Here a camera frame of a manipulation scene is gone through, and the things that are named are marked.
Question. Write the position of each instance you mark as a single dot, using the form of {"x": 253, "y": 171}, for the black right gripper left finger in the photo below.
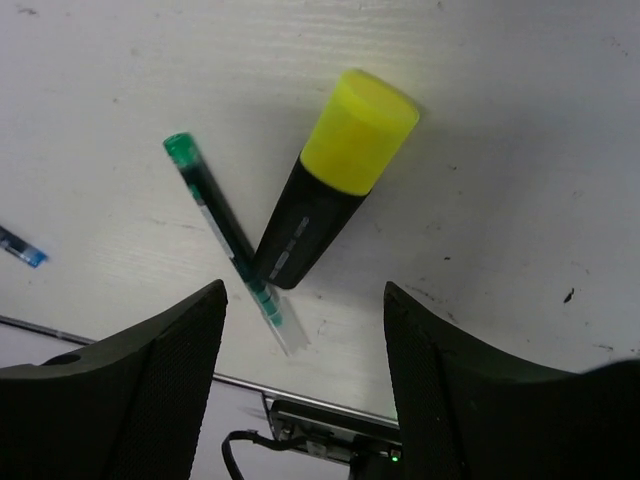
{"x": 127, "y": 407}

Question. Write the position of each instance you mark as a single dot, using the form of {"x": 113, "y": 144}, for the green ink pen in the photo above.
{"x": 275, "y": 309}

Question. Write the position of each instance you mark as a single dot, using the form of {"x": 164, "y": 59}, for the yellow cap black highlighter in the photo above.
{"x": 360, "y": 130}

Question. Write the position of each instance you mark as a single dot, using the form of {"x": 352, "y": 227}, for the blue ink pen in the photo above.
{"x": 21, "y": 249}

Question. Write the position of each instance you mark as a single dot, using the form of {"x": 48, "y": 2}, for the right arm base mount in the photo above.
{"x": 370, "y": 447}

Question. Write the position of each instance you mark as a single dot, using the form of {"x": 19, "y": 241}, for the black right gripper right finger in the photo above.
{"x": 467, "y": 410}

